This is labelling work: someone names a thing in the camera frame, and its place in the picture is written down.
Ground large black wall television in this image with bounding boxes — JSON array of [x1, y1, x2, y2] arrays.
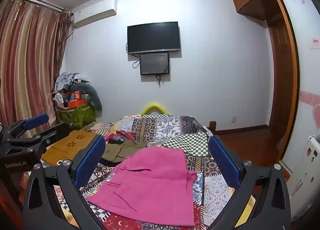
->
[[127, 21, 182, 54]]

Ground yellow bed sheet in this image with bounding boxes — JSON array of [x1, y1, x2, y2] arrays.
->
[[238, 194, 256, 224]]

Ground patchwork printed blanket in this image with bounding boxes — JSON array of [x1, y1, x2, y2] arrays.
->
[[54, 114, 255, 230]]

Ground white curtain rail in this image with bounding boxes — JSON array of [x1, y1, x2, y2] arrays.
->
[[5, 0, 64, 12]]

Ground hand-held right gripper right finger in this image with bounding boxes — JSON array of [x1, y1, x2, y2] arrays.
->
[[209, 135, 292, 230]]

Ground wooden door frame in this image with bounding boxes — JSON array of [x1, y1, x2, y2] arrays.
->
[[266, 0, 300, 180]]

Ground orange box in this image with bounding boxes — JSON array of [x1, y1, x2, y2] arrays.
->
[[67, 98, 87, 108]]

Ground crumpled white plastic bag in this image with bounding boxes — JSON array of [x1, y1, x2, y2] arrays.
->
[[55, 72, 89, 93]]

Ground yellow curved object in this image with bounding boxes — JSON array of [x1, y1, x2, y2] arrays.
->
[[141, 103, 168, 115]]

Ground striped red curtain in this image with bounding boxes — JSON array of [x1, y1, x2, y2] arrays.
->
[[0, 0, 72, 130]]

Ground pink pants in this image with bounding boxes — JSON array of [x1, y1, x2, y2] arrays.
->
[[85, 146, 198, 227]]

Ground green patterned bag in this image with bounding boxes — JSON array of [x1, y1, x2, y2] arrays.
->
[[55, 104, 97, 130]]

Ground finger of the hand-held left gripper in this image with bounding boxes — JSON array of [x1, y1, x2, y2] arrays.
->
[[32, 122, 71, 157], [2, 113, 50, 138]]

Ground small black wall monitor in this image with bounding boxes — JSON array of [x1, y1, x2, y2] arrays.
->
[[139, 53, 170, 75]]

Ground brown wooden board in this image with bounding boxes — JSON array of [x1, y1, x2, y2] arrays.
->
[[41, 130, 100, 165]]

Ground olive green pants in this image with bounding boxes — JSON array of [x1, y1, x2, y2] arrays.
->
[[102, 140, 150, 163]]

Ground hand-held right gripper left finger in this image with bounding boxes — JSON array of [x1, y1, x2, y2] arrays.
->
[[22, 135, 107, 230]]

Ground white sliding door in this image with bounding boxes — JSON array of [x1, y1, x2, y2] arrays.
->
[[277, 0, 320, 222]]

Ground white air conditioner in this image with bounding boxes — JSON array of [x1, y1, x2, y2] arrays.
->
[[71, 0, 117, 29]]

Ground red patterned cloth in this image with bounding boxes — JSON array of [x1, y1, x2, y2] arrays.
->
[[107, 130, 137, 143]]

